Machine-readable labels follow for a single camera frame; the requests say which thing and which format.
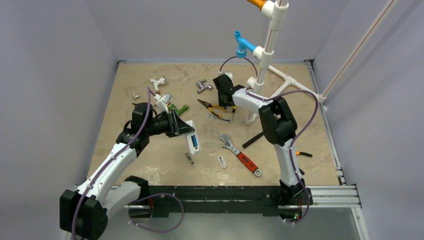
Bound black handled hammer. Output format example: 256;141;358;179
242;132;264;149

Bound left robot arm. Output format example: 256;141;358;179
59;102;201;240

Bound silver metal transceiver module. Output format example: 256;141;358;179
185;153;194;165

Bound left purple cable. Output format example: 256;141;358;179
70;86;185;240

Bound white PVC pipe stand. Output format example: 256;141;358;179
243;0;327;126

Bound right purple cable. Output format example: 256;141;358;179
218;55;320;226

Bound white remote control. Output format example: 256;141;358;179
185;120;201;155

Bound orange pipe fitting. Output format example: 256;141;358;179
247;0;267;10

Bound white plastic faucet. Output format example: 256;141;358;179
149;77;167;94

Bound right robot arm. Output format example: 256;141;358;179
213;74;306;204

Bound green plastic faucet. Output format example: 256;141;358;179
168;104;189;116

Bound purple cable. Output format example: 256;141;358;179
218;55;320;226
70;86;185;240

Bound silver combination wrench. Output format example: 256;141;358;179
205;114;232;124

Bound aluminium rail frame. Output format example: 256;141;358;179
137;185;361;208

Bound yellow handled pliers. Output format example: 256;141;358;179
197;99;227;118

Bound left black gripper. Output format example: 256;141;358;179
145;109;194;138

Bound blue pipe tap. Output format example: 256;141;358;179
234;30;257;59

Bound yellow handled screwdriver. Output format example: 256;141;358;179
231;106;237;122

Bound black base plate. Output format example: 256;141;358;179
128;185;313;219

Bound red adjustable wrench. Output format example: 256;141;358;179
219;133;262;177

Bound blue battery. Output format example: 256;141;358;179
191;135;199;149

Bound chrome faucet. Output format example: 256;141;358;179
196;79;213;94

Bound orange black tool handle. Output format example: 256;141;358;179
295;151;313;158

